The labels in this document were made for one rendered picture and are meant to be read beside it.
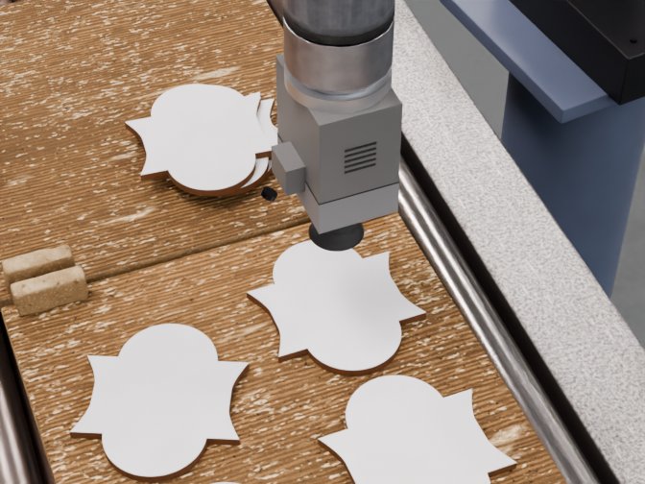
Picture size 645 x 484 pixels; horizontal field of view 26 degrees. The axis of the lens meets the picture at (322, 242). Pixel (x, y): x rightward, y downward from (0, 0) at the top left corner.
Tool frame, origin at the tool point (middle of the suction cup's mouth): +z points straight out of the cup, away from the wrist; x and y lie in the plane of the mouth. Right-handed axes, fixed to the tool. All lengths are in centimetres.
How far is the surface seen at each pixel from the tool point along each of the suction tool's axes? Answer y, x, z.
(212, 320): -2.6, -9.8, 8.9
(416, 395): 11.3, 2.0, 8.1
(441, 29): -143, 84, 103
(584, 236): -28, 45, 44
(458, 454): 17.5, 2.6, 8.1
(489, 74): -126, 87, 103
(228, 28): -39.4, 4.6, 8.9
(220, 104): -25.5, -1.0, 6.4
